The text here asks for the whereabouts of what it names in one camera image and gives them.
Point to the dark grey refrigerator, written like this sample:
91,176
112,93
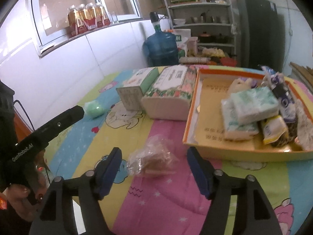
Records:
262,34

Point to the green white mask box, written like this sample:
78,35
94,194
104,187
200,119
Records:
133,89

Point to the floral tissue pack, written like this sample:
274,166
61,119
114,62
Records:
170,96

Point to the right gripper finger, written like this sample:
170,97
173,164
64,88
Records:
56,214
254,213

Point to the clear bag pink contents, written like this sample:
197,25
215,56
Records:
154,159

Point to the person left hand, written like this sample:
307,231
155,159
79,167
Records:
17,195

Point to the green item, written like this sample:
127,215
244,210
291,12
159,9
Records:
94,109

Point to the white green wipes pack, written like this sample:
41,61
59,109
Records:
232,129
254,105

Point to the red plastic basin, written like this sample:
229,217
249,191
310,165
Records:
227,61

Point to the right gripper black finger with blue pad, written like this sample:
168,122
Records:
56,124

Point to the oil bottles on sill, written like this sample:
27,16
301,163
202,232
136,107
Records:
84,18

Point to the plush bunny purple dress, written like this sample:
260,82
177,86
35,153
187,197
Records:
240,84

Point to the blue water jug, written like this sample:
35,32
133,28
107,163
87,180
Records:
160,49

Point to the colourful cartoon bed sheet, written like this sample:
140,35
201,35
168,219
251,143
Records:
171,204

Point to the metal kitchen shelf rack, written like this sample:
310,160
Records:
212,22

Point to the orange cardboard tray box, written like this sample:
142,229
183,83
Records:
204,128

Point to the yellow white tissue pack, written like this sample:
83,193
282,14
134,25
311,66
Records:
273,128

